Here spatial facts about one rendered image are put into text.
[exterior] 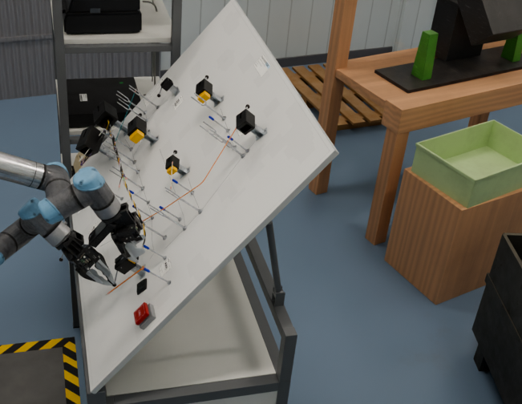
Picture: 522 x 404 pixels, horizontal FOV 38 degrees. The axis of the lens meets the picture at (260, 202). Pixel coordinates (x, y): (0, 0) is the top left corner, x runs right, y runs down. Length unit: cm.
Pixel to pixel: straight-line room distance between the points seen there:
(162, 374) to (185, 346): 15
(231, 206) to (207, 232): 11
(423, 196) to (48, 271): 201
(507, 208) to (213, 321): 198
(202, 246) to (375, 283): 216
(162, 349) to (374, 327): 165
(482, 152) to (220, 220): 246
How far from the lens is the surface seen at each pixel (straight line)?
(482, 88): 453
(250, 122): 223
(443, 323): 412
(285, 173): 210
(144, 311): 224
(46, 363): 370
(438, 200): 397
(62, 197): 215
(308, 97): 593
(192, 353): 257
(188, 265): 223
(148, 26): 323
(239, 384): 249
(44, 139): 541
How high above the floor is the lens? 261
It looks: 33 degrees down
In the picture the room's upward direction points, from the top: 6 degrees clockwise
